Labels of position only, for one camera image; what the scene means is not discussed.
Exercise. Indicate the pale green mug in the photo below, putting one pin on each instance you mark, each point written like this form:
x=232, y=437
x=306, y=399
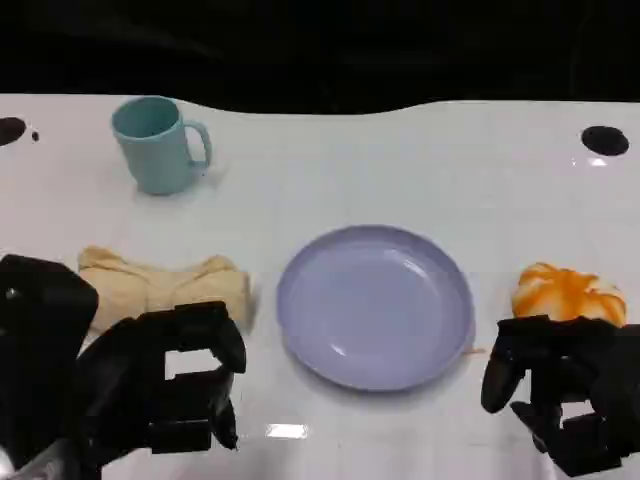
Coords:
x=155, y=155

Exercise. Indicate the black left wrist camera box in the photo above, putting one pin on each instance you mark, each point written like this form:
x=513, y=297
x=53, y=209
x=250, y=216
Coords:
x=40, y=300

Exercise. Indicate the beige towel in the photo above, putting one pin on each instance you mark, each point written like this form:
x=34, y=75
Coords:
x=165, y=290

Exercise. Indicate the orange and white toy bread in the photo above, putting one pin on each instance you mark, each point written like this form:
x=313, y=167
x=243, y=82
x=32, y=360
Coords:
x=565, y=292

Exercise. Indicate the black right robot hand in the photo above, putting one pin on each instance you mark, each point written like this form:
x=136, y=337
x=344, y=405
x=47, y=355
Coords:
x=600, y=370

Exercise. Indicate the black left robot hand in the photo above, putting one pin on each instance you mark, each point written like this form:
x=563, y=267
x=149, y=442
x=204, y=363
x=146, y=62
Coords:
x=130, y=370

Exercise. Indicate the lilac plate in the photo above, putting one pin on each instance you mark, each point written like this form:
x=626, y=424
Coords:
x=375, y=310

